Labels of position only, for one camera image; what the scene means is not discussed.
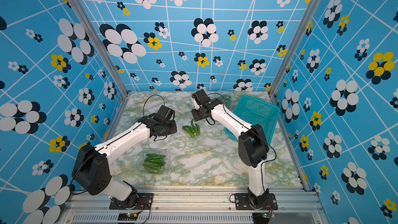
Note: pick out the green circuit board left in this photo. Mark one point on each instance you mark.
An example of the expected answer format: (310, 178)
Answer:
(128, 217)

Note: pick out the aluminium corner post left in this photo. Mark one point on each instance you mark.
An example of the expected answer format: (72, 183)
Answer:
(82, 15)

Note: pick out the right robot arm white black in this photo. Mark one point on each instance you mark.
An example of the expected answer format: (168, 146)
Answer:
(252, 146)

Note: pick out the green peppers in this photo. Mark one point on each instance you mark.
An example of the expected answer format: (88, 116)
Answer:
(154, 163)
(191, 129)

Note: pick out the teal plastic basket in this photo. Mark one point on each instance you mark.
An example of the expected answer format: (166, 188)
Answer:
(257, 111)

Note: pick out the aluminium corner post right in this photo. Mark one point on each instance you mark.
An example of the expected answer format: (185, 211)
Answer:
(296, 39)

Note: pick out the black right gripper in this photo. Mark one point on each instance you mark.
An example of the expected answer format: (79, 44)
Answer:
(196, 117)

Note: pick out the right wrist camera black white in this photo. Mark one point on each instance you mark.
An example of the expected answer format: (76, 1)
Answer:
(199, 98)

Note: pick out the aluminium corner post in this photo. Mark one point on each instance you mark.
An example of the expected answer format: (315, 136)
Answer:
(82, 15)
(296, 39)

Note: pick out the circuit board right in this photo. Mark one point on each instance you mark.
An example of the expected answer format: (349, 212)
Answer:
(262, 218)

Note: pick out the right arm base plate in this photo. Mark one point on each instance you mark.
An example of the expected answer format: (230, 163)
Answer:
(247, 202)

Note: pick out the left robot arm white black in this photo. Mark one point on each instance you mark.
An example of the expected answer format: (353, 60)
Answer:
(92, 166)

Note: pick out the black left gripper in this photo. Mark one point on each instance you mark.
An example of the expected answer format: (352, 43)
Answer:
(174, 129)

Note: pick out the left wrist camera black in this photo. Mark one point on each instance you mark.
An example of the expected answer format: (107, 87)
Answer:
(165, 114)

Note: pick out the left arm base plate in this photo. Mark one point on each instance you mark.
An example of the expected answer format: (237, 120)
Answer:
(142, 201)

